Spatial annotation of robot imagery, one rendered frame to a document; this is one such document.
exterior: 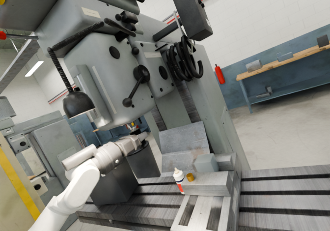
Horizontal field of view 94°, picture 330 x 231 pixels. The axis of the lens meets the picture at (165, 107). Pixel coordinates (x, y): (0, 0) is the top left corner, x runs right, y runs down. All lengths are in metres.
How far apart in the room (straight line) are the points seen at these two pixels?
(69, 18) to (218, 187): 0.64
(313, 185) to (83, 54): 0.80
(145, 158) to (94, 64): 2.16
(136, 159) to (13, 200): 1.36
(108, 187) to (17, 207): 1.48
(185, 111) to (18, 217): 1.91
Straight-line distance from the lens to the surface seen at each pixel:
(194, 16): 0.70
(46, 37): 0.67
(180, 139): 0.97
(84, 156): 0.55
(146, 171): 2.67
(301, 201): 0.61
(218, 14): 4.80
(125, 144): 0.58
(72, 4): 0.57
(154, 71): 0.70
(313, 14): 4.89
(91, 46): 0.57
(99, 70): 0.55
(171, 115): 0.97
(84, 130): 7.90
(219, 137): 0.95
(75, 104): 0.45
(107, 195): 0.92
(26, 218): 2.29
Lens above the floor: 1.38
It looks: 7 degrees down
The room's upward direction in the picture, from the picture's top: 24 degrees counter-clockwise
